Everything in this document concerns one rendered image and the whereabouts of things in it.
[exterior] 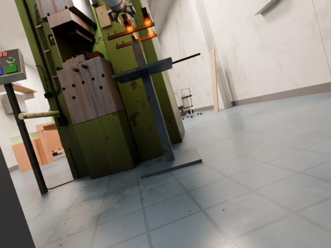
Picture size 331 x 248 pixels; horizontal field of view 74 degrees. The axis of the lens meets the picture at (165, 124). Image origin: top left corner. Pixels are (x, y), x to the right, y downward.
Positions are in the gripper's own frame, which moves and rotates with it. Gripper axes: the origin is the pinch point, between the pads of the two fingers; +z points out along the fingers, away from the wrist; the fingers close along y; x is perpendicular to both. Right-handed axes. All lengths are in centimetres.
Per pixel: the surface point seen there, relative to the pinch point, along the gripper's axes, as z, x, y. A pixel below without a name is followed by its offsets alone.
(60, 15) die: 47, 39, -53
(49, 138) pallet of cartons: 583, -33, -418
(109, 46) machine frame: 59, 9, -25
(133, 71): 9.4, -27.6, -5.4
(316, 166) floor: -45, -94, 58
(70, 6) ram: 46, 43, -43
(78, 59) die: 47, 2, -51
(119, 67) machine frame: 58, -10, -22
